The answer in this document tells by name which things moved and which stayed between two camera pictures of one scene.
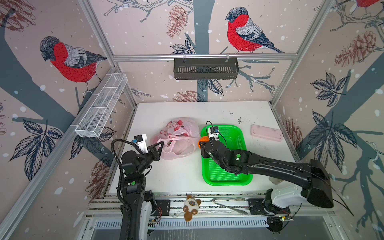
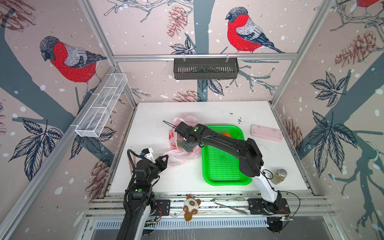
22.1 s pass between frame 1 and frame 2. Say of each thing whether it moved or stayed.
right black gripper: moved
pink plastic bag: moved
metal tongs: stayed
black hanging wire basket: stayed
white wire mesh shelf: stayed
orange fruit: moved
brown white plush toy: stayed
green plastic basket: stayed
